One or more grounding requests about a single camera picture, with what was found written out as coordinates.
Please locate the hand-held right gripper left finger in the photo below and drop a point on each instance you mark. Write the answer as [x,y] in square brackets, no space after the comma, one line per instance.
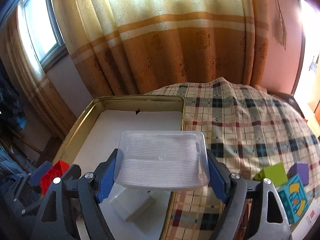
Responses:
[107,177]

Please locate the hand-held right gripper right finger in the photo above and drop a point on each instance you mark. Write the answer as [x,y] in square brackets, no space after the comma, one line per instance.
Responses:
[216,177]

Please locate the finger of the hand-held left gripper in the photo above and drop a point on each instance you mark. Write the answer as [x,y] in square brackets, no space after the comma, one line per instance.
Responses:
[38,173]

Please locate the red building block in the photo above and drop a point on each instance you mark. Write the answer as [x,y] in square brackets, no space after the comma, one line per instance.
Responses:
[53,171]

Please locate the clear plastic tray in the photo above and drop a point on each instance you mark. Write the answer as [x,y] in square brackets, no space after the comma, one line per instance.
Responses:
[160,160]

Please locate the gold metal tin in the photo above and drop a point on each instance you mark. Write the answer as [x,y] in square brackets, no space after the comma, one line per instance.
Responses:
[80,123]

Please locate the blue printed building block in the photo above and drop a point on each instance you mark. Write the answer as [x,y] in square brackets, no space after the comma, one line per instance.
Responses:
[295,197]

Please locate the wooden chair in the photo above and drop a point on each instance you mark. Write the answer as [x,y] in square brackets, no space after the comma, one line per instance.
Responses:
[50,150]

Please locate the blue cloth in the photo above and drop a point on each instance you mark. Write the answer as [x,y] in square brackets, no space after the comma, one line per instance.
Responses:
[10,160]

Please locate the white foam block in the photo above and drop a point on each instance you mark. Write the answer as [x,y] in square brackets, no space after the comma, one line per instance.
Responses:
[130,205]

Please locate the green building block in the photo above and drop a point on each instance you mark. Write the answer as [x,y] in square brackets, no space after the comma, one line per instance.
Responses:
[273,173]

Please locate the plaid blanket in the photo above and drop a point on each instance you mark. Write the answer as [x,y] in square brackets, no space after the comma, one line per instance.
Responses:
[250,130]

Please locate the dark hanging clothes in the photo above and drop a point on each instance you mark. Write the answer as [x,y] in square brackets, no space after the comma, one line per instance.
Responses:
[10,105]

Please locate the purple building block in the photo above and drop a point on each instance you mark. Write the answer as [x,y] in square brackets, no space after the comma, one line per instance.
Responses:
[300,171]

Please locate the narrow orange patterned curtain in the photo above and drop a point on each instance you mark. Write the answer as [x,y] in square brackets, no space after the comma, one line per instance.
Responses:
[30,80]

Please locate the white paper sheet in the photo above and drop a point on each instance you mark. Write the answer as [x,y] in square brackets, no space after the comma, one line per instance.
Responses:
[310,220]

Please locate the dark patterned cushion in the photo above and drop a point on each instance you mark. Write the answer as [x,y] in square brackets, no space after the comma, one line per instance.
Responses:
[292,102]

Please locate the window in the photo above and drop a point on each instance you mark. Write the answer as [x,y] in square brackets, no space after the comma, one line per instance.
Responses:
[40,30]

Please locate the wide orange patterned curtain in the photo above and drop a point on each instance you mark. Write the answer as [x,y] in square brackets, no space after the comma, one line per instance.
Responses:
[162,42]

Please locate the brown wall tassel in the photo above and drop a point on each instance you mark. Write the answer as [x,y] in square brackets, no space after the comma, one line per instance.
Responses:
[281,30]

